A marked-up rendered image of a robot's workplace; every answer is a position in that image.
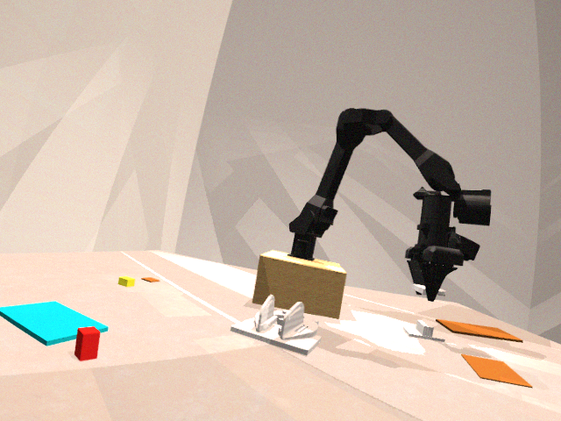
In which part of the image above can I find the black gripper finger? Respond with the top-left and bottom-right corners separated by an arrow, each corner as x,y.
421,262 -> 458,302
407,260 -> 425,286

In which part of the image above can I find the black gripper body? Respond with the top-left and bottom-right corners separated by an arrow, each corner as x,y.
405,219 -> 465,267

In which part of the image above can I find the red rectangular block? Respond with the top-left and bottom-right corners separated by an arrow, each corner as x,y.
75,326 -> 100,361

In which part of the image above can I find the white flat base plate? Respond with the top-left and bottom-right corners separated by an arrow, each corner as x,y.
231,318 -> 321,356

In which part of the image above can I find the cyan flat plate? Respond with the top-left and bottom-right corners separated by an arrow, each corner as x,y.
0,301 -> 109,346

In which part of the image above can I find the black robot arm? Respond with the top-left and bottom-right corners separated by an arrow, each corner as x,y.
288,108 -> 492,261

